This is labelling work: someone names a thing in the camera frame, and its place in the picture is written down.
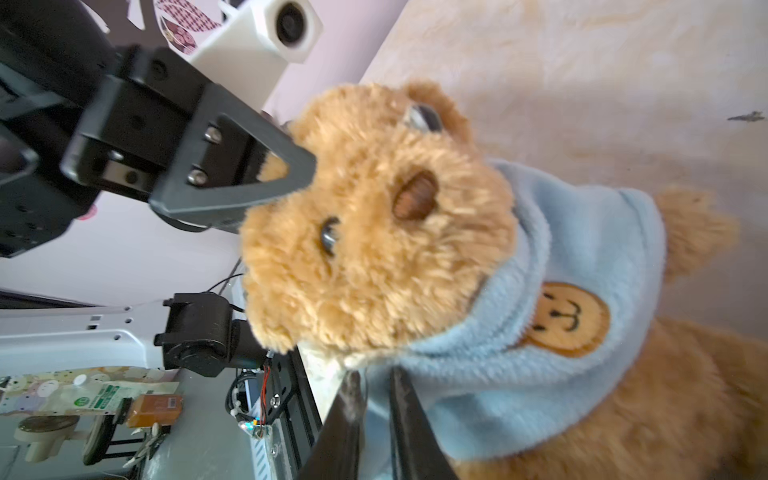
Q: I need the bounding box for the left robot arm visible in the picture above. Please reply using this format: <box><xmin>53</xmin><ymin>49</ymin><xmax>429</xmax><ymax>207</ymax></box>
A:
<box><xmin>1</xmin><ymin>1</ymin><xmax>318</xmax><ymax>377</ymax></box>

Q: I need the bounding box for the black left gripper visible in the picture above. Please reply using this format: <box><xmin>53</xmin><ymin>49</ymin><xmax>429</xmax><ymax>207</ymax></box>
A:
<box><xmin>62</xmin><ymin>45</ymin><xmax>316</xmax><ymax>232</ymax></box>

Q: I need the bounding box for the light blue bear hoodie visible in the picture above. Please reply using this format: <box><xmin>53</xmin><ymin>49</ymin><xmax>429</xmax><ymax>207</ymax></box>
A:
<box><xmin>359</xmin><ymin>160</ymin><xmax>666</xmax><ymax>479</ymax></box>

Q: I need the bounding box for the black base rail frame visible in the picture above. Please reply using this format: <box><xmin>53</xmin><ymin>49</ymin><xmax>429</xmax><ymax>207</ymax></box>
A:
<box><xmin>266</xmin><ymin>348</ymin><xmax>322</xmax><ymax>479</ymax></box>

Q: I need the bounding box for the brown teddy bear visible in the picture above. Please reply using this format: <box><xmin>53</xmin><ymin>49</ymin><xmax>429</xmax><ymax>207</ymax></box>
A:
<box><xmin>240</xmin><ymin>82</ymin><xmax>767</xmax><ymax>479</ymax></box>

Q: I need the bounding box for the white slotted cable duct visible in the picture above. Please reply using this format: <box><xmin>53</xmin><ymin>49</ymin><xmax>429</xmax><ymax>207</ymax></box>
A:
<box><xmin>250</xmin><ymin>438</ymin><xmax>273</xmax><ymax>480</ymax></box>

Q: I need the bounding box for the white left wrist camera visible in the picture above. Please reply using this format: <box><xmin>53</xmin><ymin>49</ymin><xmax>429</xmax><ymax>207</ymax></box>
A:
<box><xmin>189</xmin><ymin>0</ymin><xmax>323</xmax><ymax>111</ymax></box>

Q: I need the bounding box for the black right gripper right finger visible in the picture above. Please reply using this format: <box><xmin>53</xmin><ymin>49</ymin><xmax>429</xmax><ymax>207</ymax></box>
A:
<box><xmin>389</xmin><ymin>367</ymin><xmax>458</xmax><ymax>480</ymax></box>

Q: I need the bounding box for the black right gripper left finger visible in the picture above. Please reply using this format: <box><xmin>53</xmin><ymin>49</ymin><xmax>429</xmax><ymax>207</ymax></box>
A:
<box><xmin>296</xmin><ymin>371</ymin><xmax>366</xmax><ymax>480</ymax></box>

